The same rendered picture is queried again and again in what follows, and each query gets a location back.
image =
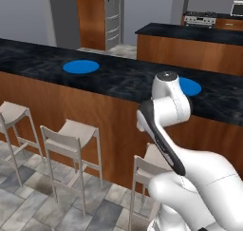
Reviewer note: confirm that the blue round plate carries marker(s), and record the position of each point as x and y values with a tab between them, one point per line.
80	66
191	86

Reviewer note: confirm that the wooden fridge cabinet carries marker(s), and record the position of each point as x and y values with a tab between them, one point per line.
91	17

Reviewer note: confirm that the white bar stool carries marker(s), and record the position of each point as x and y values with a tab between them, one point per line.
12	114
74	136
144	168

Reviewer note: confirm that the wooden kitchen island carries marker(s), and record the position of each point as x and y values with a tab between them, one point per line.
190	49

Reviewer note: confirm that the wooden dining counter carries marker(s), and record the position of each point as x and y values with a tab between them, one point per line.
95	114

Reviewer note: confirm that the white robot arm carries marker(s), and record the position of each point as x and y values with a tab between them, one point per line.
196	174

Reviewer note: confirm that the stainless steel fridge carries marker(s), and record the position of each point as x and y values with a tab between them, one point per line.
113	17

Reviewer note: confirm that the white microwave oven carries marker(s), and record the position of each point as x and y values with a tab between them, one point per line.
237	8

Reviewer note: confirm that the stainless steel stove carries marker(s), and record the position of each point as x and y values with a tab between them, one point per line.
200	19

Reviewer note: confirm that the wooden base cabinets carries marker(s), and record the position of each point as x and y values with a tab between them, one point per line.
229	24

